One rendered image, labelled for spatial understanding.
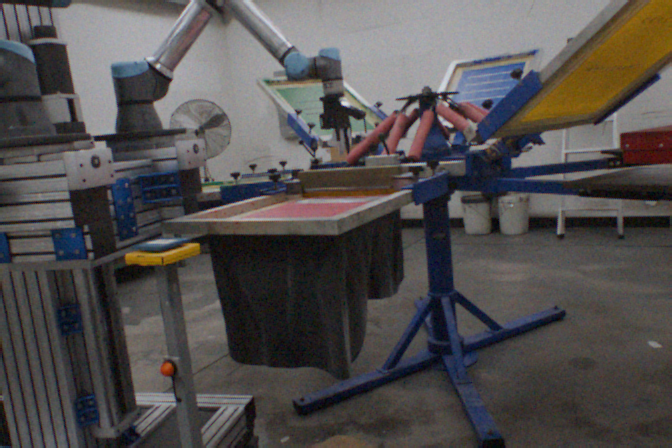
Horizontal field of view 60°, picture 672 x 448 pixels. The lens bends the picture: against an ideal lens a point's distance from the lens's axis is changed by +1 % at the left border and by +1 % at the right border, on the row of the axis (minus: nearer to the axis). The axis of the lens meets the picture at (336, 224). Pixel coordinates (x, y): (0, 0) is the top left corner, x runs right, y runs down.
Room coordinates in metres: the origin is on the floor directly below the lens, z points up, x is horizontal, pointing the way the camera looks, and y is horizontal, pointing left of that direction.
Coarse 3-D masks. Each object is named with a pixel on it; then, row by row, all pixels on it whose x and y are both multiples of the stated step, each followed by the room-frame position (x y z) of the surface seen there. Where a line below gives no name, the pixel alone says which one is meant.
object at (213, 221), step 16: (400, 192) 1.76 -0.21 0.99; (224, 208) 1.84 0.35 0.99; (240, 208) 1.90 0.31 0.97; (256, 208) 1.98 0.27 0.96; (368, 208) 1.51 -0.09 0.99; (384, 208) 1.59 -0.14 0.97; (176, 224) 1.63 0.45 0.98; (192, 224) 1.60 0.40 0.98; (208, 224) 1.57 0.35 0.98; (224, 224) 1.54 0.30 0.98; (240, 224) 1.51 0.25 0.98; (256, 224) 1.49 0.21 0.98; (272, 224) 1.46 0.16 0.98; (288, 224) 1.44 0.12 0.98; (304, 224) 1.41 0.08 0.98; (320, 224) 1.39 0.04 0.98; (336, 224) 1.36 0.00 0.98; (352, 224) 1.43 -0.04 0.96
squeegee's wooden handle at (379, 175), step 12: (348, 168) 2.02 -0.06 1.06; (360, 168) 2.00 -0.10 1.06; (372, 168) 1.97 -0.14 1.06; (384, 168) 1.95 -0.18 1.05; (396, 168) 1.92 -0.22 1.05; (312, 180) 2.09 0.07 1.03; (324, 180) 2.07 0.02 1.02; (336, 180) 2.04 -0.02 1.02; (348, 180) 2.02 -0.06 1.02; (360, 180) 1.99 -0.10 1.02; (372, 180) 1.97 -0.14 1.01; (384, 180) 1.95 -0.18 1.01
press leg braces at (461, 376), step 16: (432, 304) 2.70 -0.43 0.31; (448, 304) 2.65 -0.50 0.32; (464, 304) 2.80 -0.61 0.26; (416, 320) 2.66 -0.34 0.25; (448, 320) 2.59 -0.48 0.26; (480, 320) 2.88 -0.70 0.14; (448, 336) 2.56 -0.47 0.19; (400, 352) 2.60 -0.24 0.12; (384, 368) 2.57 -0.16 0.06; (464, 368) 2.41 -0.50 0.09
